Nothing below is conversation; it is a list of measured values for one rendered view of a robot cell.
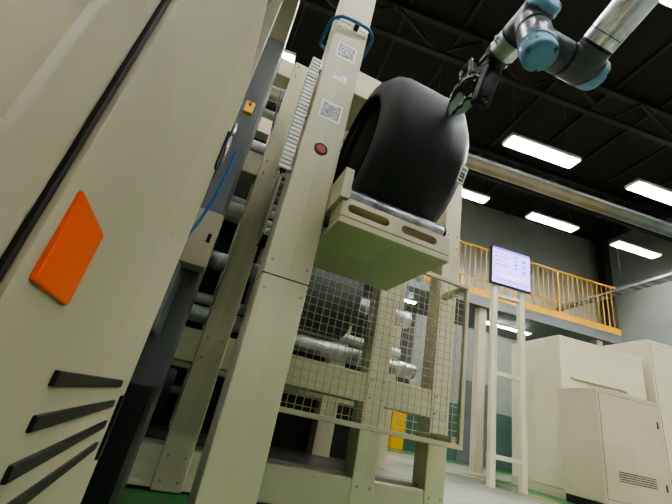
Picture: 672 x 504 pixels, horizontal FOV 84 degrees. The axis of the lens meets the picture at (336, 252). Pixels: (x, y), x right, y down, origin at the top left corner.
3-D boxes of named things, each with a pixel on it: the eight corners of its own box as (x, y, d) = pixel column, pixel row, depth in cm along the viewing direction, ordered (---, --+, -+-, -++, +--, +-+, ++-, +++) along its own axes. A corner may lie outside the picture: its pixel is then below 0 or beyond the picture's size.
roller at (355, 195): (347, 183, 107) (340, 192, 110) (345, 194, 104) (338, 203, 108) (447, 224, 116) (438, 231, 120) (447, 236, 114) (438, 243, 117)
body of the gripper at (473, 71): (477, 85, 110) (509, 50, 100) (479, 104, 105) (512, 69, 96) (456, 73, 108) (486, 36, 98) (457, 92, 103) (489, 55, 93)
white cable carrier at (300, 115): (278, 165, 110) (313, 56, 129) (274, 173, 114) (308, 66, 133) (292, 171, 111) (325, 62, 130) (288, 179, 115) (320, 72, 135)
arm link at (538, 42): (581, 56, 79) (572, 28, 85) (540, 33, 76) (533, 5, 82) (550, 86, 85) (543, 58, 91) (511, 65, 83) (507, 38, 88)
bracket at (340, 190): (340, 195, 99) (346, 166, 103) (297, 244, 134) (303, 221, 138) (351, 199, 100) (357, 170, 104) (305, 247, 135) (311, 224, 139)
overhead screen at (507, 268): (491, 281, 483) (492, 244, 505) (488, 282, 487) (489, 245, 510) (531, 293, 492) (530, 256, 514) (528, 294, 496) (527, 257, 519)
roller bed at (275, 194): (261, 232, 142) (281, 169, 154) (254, 245, 155) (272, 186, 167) (309, 248, 147) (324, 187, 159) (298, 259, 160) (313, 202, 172)
